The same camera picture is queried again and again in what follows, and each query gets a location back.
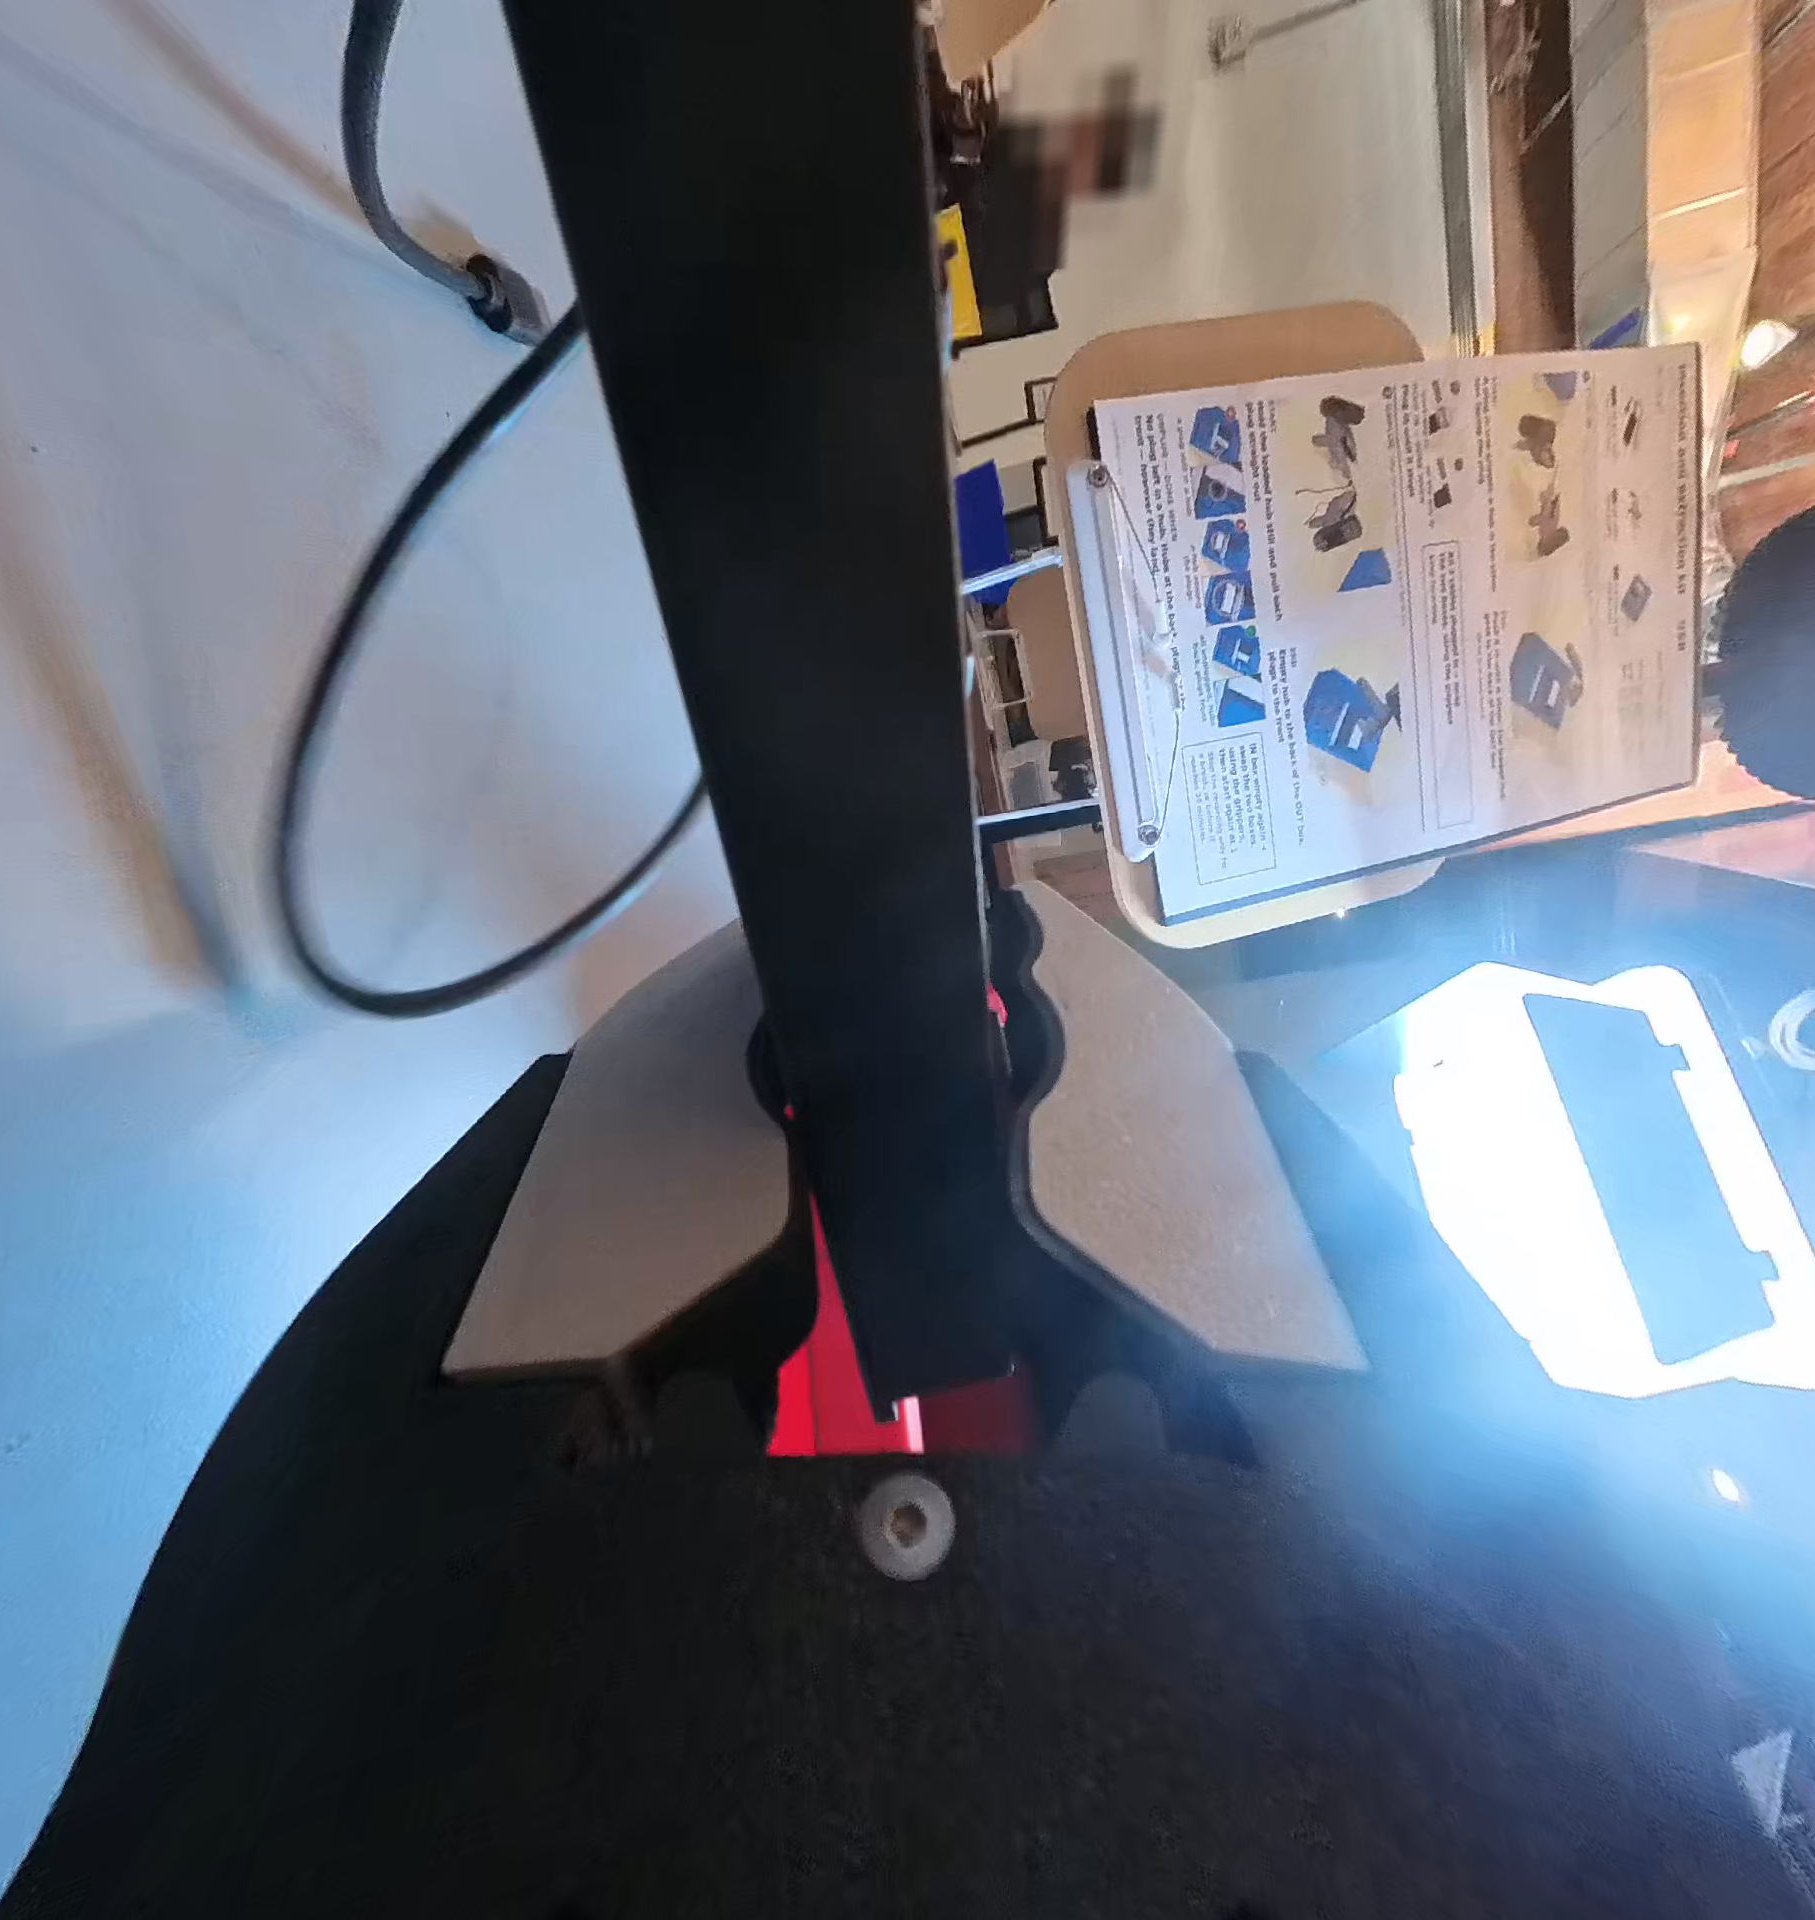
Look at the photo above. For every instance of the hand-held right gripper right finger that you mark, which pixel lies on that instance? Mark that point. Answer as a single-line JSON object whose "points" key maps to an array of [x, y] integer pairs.
{"points": [[1178, 1170]]}

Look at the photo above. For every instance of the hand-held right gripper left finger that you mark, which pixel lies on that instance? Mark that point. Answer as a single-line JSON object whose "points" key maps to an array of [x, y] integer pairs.
{"points": [[622, 1170]]}

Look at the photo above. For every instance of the red plastic bin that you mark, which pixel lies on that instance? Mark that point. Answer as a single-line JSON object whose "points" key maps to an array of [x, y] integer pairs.
{"points": [[848, 1396]]}

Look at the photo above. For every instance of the black usb hub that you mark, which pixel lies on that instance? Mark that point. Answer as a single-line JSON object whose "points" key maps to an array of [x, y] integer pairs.
{"points": [[787, 601]]}

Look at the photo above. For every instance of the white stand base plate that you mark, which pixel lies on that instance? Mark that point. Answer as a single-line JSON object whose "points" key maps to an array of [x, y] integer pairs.
{"points": [[1463, 1200]]}

